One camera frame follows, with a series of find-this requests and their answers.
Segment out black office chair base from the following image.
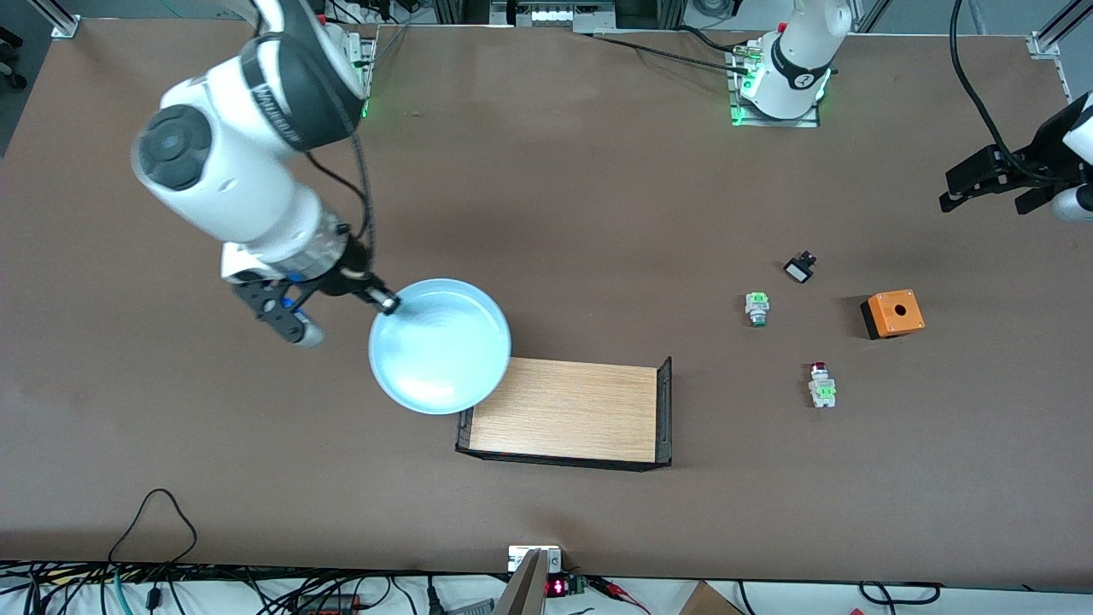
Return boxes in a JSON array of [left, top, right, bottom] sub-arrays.
[[0, 26, 26, 91]]

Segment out orange button enclosure box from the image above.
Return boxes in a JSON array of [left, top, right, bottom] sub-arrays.
[[860, 290, 926, 341]]

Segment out black cable to arm base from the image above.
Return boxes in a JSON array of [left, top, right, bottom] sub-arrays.
[[589, 30, 757, 76]]

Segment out red push button switch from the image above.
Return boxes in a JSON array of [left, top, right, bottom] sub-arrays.
[[808, 361, 839, 409]]

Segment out white power strip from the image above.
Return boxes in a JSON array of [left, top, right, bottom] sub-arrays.
[[491, 0, 616, 28]]

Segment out wooden shelf with wire sides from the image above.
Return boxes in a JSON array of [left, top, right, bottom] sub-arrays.
[[455, 356, 674, 472]]

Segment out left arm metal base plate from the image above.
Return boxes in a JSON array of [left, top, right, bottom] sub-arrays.
[[728, 43, 822, 129]]

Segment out aluminium camera mount post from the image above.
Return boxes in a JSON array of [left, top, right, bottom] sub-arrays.
[[494, 545, 563, 615]]

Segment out black coiled cable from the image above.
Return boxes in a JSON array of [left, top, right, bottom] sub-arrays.
[[858, 581, 942, 604]]

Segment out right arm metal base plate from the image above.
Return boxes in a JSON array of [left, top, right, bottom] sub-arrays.
[[344, 34, 377, 119]]

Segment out light blue round plate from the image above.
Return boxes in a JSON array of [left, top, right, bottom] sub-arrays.
[[368, 278, 513, 416]]

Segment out brown cardboard box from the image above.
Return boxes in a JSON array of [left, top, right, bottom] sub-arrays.
[[679, 581, 745, 615]]

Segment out black device with orange ports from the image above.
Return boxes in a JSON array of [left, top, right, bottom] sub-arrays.
[[290, 594, 359, 615]]

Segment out thin black looped cable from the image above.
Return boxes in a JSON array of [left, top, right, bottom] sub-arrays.
[[107, 489, 199, 566]]

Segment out red clip lead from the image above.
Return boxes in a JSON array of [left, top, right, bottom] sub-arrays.
[[589, 577, 652, 615]]

